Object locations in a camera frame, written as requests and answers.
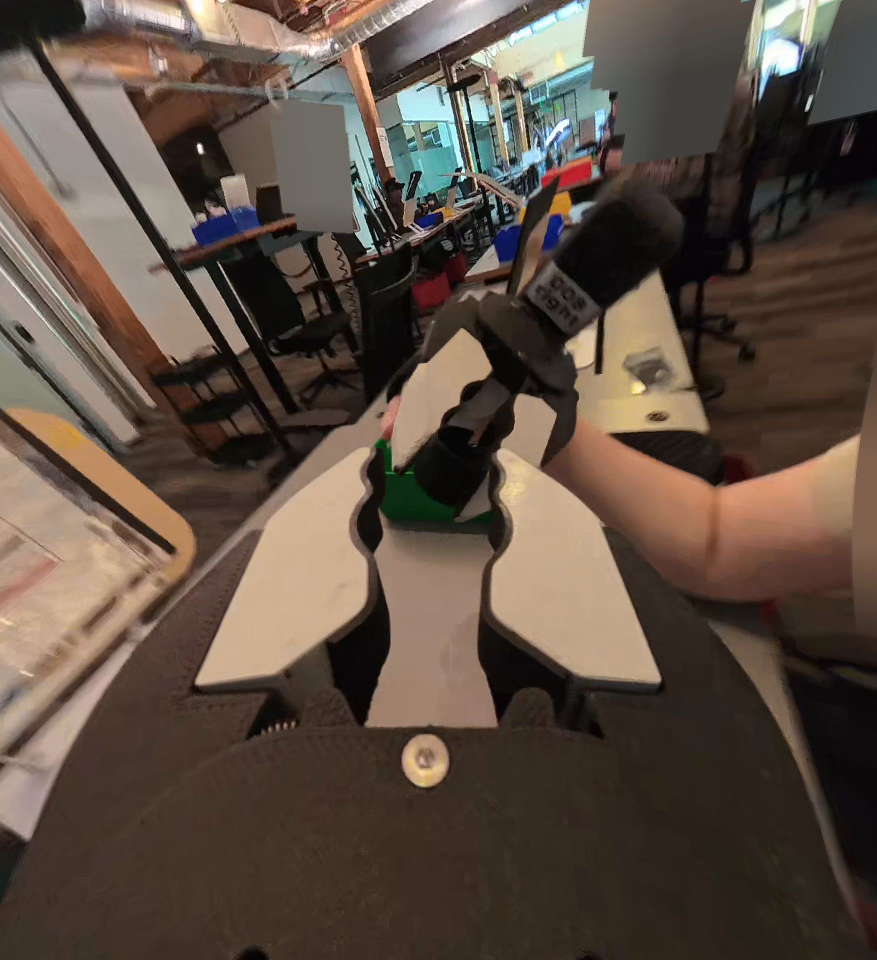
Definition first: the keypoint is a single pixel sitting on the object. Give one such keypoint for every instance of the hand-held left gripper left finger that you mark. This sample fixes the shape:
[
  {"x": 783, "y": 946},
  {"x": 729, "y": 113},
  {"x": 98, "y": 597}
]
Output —
[{"x": 296, "y": 577}]

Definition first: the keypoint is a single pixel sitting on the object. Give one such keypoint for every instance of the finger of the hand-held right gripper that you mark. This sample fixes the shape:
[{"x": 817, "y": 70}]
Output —
[
  {"x": 480, "y": 511},
  {"x": 431, "y": 390}
]

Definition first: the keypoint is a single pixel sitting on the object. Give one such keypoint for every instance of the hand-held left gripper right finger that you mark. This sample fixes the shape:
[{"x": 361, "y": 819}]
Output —
[{"x": 566, "y": 585}]

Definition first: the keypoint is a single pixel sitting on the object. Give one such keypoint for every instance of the green plastic bin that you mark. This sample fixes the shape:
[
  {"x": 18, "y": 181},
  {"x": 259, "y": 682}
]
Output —
[{"x": 401, "y": 499}]

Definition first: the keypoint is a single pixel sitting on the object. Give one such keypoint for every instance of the grey desk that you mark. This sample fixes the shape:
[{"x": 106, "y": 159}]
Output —
[{"x": 431, "y": 600}]

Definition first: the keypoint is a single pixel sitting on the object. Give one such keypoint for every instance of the black trash bin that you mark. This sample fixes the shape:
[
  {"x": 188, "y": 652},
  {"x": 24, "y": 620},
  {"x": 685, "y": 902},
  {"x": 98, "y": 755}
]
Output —
[{"x": 386, "y": 322}]

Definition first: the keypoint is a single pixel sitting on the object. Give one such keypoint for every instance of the red pouf stool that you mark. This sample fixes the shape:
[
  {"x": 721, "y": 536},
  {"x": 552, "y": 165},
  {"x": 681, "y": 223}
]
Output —
[
  {"x": 457, "y": 268},
  {"x": 431, "y": 291}
]

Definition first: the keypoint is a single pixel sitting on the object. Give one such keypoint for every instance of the blue plastic bin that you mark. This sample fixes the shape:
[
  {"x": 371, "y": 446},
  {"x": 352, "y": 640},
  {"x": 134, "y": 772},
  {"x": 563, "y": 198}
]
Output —
[{"x": 510, "y": 244}]

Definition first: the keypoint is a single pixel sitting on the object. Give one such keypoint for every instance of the tilted black monitor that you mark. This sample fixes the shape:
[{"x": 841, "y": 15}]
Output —
[{"x": 532, "y": 232}]

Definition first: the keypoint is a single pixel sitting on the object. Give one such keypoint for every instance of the small plastic bag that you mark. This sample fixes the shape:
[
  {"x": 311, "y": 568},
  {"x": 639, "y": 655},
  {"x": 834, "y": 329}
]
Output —
[{"x": 650, "y": 369}]

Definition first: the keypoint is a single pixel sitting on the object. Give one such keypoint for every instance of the black office chair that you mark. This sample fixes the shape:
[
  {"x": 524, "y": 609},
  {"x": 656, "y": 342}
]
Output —
[
  {"x": 318, "y": 337},
  {"x": 716, "y": 247}
]

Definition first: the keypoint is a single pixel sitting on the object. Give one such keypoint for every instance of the red plastic bin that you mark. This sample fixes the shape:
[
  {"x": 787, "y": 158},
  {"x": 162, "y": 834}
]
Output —
[{"x": 573, "y": 174}]

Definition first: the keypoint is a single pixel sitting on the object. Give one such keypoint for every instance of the instruction sign board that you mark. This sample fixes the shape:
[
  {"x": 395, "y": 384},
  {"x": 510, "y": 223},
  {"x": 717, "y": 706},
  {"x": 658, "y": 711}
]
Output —
[{"x": 33, "y": 562}]

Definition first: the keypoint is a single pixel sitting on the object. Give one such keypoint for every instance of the person's beige shirt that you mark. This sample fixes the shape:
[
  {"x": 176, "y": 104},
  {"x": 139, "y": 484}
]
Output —
[{"x": 840, "y": 480}]

